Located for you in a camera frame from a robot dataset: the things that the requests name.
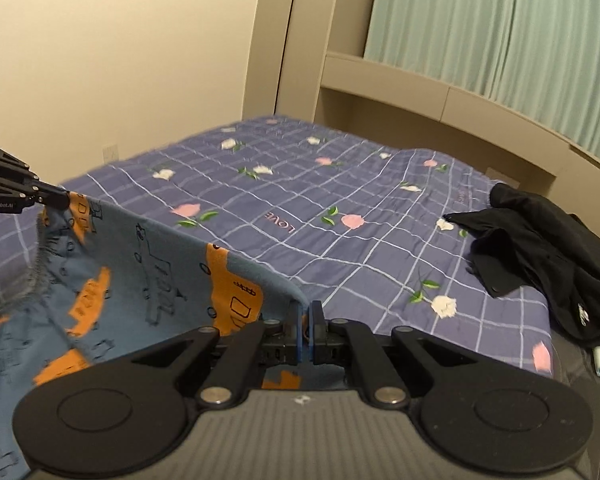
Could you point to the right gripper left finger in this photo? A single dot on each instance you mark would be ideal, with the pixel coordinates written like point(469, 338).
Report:
point(121, 416)

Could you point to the purple checked floral quilt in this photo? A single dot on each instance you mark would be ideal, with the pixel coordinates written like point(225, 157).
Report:
point(350, 222)

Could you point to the black clothing pile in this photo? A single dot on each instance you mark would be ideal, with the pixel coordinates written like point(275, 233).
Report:
point(523, 239)

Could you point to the wall power socket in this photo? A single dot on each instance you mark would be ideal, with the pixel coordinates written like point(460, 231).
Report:
point(110, 153)

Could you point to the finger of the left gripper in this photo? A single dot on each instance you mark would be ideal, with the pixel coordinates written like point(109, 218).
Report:
point(51, 196)

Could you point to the teal window curtain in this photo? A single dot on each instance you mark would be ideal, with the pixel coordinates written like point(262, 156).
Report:
point(540, 58)

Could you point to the blue pants with orange vehicles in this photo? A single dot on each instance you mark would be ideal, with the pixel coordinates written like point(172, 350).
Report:
point(106, 283)

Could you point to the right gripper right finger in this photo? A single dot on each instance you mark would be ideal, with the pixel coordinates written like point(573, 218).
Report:
point(482, 414)

